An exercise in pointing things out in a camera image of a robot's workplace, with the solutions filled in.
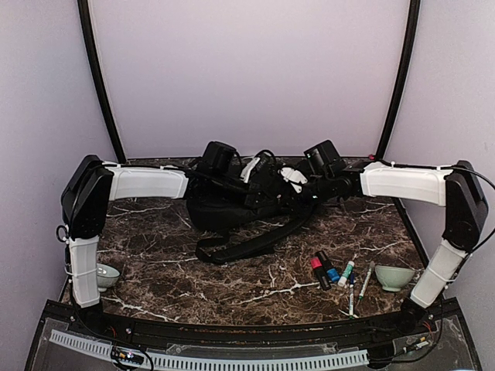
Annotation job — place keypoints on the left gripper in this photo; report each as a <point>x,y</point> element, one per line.
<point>254,194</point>

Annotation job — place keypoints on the black front rail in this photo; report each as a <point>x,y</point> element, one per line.
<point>375,331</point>

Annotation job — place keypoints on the right black frame post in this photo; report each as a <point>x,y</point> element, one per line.
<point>401,78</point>

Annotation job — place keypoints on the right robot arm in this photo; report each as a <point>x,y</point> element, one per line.
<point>453,193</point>

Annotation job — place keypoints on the right pale green bowl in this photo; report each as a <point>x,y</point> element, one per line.
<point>393,279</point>

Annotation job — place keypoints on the left black frame post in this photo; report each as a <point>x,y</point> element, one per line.
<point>98,79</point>

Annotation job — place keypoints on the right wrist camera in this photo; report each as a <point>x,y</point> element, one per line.
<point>320,162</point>

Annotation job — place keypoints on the pale green bowl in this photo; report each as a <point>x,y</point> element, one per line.
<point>107,277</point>
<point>393,279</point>

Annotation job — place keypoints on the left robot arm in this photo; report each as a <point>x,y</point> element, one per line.
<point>84,203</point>

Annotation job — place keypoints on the black student bag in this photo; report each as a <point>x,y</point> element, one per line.
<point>221,217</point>

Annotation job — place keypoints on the pink highlighter marker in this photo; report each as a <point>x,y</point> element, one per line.
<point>320,273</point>

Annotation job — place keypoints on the white slotted cable duct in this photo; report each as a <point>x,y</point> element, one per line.
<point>188,357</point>

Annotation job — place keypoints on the black frame post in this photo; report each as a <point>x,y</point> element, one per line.
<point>98,79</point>
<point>401,78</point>

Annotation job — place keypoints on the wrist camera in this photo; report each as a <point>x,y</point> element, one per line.
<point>320,162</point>
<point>223,161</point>

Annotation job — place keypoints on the left pale green bowl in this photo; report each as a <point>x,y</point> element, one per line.
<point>107,277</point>

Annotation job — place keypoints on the blue highlighter marker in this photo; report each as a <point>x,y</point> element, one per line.
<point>328,266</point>

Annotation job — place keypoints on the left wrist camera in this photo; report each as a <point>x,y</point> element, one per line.
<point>223,161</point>

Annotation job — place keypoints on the green whiteboard pen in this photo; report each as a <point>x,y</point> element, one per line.
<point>366,281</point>

